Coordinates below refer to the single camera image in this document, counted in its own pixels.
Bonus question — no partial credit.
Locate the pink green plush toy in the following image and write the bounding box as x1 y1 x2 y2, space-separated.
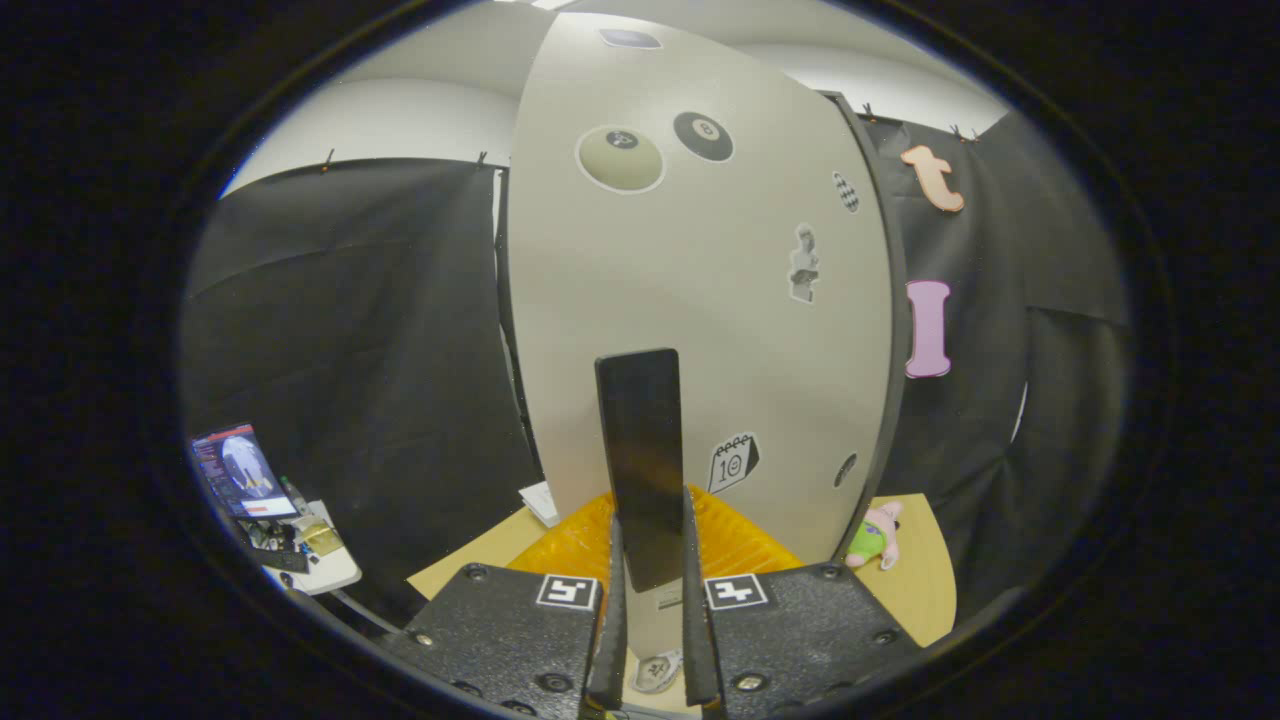
846 502 904 571

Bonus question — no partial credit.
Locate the beige shoe cabinet door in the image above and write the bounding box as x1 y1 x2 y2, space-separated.
505 12 896 661

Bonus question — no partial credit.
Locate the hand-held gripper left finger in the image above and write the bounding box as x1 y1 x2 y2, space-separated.
383 492 629 716

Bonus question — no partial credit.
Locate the dark grey shoe cabinet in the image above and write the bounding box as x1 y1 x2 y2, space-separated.
495 90 911 566

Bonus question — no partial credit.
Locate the white book with dark picture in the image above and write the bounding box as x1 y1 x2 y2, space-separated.
519 482 561 528

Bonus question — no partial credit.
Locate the gold shiny packet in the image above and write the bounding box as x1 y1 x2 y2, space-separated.
297 518 346 557

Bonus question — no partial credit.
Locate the black backdrop cloth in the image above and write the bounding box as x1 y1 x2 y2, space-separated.
180 110 1131 631

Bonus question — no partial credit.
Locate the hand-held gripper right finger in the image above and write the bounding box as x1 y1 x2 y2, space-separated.
682 486 923 719

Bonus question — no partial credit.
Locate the white canvas shoe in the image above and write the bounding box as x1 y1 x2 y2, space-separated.
633 650 684 694

